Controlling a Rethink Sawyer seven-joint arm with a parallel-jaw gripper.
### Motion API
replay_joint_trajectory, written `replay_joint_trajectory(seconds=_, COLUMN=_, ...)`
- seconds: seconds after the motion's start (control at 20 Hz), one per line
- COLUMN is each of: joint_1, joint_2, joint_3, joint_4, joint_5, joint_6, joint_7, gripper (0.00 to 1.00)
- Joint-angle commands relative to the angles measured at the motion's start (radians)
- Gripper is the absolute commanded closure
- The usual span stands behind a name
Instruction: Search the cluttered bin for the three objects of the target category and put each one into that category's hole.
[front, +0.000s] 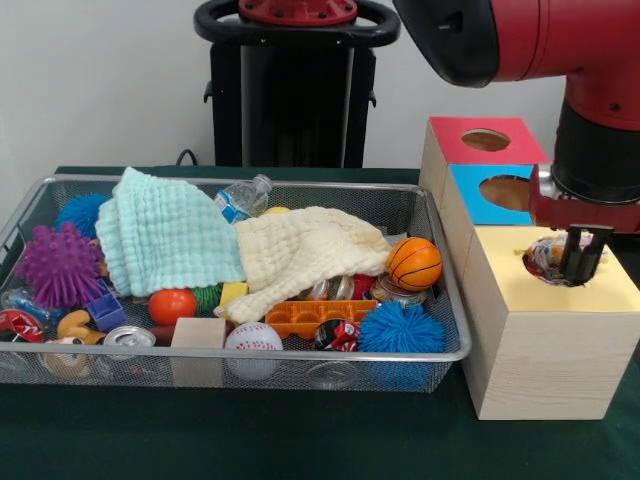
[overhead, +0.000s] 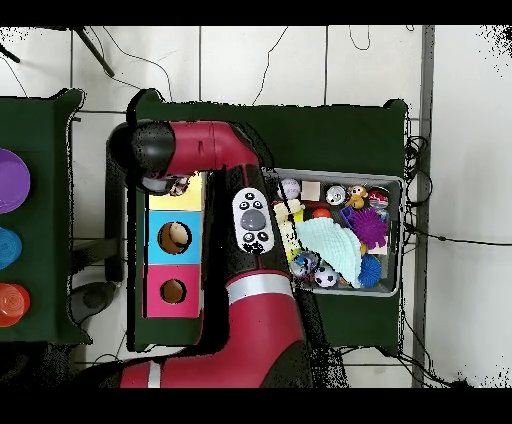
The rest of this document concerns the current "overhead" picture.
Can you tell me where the silver drink can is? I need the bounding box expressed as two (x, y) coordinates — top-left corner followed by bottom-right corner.
(325, 184), (346, 206)

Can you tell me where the plain wooden block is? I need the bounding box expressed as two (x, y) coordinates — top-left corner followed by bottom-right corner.
(300, 180), (321, 202)

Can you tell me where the blue fuzzy ball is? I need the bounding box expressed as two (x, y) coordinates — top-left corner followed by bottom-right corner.
(358, 253), (383, 289)

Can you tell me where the dark green tablecloth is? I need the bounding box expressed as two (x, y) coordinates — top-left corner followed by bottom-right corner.
(127, 89), (409, 353)

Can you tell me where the grey floor cable cover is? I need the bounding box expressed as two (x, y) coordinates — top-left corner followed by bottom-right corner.
(411, 25), (436, 337)

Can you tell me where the tangled black cable bundle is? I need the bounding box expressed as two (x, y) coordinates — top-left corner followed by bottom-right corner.
(401, 133), (435, 257)

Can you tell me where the polka-dot paper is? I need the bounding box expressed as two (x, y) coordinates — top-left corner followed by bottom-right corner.
(169, 175), (191, 197)

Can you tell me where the wooden three-hole sorting box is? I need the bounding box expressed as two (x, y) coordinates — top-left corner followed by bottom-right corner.
(142, 171), (207, 319)

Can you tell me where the looped black floor cable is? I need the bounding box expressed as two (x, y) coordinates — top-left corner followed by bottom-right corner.
(348, 25), (371, 52)

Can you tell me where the white toy baseball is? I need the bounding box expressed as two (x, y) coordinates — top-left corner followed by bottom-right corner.
(277, 177), (301, 200)

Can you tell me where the long black floor cable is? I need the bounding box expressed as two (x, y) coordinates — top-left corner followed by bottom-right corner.
(403, 223), (512, 247)

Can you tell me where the silver mesh bin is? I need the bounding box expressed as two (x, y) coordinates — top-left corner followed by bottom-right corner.
(263, 167), (403, 298)

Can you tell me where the brown monkey plush toy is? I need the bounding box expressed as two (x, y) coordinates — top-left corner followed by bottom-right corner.
(345, 184), (369, 210)

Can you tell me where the purple plastic bowl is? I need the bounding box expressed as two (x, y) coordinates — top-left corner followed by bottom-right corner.
(0, 147), (32, 215)

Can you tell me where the mint green cloth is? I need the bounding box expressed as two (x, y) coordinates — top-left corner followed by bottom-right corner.
(295, 218), (363, 289)

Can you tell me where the orange plastic bowl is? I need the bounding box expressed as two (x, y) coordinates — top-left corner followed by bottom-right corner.
(0, 282), (32, 328)

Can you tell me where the dark tripod leg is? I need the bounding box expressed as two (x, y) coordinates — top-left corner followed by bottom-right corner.
(73, 25), (116, 78)
(0, 43), (21, 64)

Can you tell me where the blue plastic bowl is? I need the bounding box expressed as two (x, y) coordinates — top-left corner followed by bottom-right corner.
(0, 226), (23, 270)

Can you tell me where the purple spiky ball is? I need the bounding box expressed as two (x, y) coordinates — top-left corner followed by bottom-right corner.
(347, 207), (390, 250)

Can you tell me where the thin black floor cable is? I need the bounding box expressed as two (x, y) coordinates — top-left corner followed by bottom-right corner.
(251, 25), (290, 106)

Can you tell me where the cream cloth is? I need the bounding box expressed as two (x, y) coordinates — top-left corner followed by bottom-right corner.
(273, 198), (305, 263)

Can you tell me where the dark green side-table cloth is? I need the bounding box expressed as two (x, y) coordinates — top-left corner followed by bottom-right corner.
(0, 89), (93, 345)

